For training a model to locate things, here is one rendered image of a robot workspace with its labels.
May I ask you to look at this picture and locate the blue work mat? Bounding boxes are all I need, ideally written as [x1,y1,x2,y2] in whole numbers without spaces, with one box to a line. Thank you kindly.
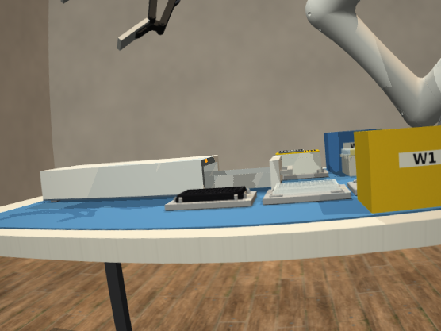
[0,170,441,230]

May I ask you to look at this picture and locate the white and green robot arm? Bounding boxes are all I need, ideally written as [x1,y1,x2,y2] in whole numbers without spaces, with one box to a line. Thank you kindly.
[305,0,441,128]

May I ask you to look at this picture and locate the yellow open-top bin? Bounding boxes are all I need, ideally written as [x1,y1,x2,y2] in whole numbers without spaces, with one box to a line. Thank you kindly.
[354,125,441,214]

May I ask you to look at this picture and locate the beige rectangular plate with corner posts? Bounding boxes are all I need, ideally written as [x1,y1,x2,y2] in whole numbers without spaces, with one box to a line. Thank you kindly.
[165,189,257,211]

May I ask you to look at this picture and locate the dark blue open bin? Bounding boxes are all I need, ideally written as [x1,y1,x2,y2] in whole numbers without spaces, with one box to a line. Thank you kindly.
[324,129,379,172]

